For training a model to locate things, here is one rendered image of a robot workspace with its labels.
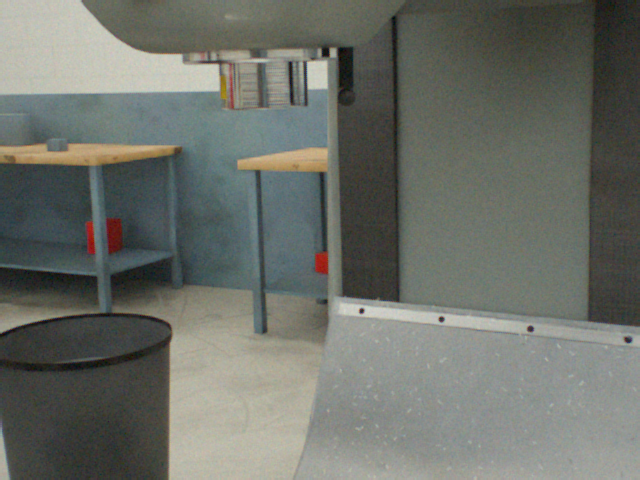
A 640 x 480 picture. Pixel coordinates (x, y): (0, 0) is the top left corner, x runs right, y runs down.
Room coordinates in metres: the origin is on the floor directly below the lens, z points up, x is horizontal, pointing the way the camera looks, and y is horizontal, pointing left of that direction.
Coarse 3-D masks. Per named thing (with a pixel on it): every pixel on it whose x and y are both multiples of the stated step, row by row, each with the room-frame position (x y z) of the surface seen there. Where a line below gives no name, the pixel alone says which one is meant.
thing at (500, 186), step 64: (384, 64) 0.88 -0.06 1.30; (448, 64) 0.85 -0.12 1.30; (512, 64) 0.83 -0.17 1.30; (576, 64) 0.80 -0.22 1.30; (384, 128) 0.88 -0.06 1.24; (448, 128) 0.85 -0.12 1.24; (512, 128) 0.83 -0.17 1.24; (576, 128) 0.80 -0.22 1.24; (384, 192) 0.88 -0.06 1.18; (448, 192) 0.85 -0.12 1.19; (512, 192) 0.83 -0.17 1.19; (576, 192) 0.80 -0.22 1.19; (384, 256) 0.88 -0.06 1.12; (448, 256) 0.85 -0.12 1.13; (512, 256) 0.83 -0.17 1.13; (576, 256) 0.80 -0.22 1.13; (576, 320) 0.80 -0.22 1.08
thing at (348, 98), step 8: (344, 48) 0.48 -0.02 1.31; (352, 48) 0.49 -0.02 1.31; (344, 56) 0.48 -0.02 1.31; (352, 56) 0.48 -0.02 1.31; (344, 64) 0.48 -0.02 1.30; (352, 64) 0.48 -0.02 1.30; (344, 72) 0.48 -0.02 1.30; (352, 72) 0.48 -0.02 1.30; (344, 80) 0.48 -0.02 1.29; (352, 80) 0.48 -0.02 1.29; (344, 88) 0.49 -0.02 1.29; (344, 96) 0.48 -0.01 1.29; (352, 96) 0.48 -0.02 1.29; (344, 104) 0.48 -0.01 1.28; (352, 104) 0.49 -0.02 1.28
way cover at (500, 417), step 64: (384, 320) 0.87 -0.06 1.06; (448, 320) 0.84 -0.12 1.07; (512, 320) 0.82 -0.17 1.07; (320, 384) 0.87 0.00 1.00; (384, 384) 0.84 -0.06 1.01; (448, 384) 0.82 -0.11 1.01; (512, 384) 0.79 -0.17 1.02; (576, 384) 0.77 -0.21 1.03; (320, 448) 0.84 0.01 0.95; (384, 448) 0.82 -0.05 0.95; (448, 448) 0.79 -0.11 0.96; (512, 448) 0.76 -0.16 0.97; (576, 448) 0.74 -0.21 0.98
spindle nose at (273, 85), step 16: (224, 64) 0.50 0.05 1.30; (240, 64) 0.49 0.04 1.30; (256, 64) 0.49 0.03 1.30; (272, 64) 0.49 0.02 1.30; (288, 64) 0.49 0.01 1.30; (304, 64) 0.50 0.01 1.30; (240, 80) 0.49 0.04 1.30; (256, 80) 0.49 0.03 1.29; (272, 80) 0.49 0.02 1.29; (288, 80) 0.49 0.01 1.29; (304, 80) 0.50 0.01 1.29; (240, 96) 0.49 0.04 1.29; (256, 96) 0.49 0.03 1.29; (272, 96) 0.49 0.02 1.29; (288, 96) 0.49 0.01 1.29; (304, 96) 0.50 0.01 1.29
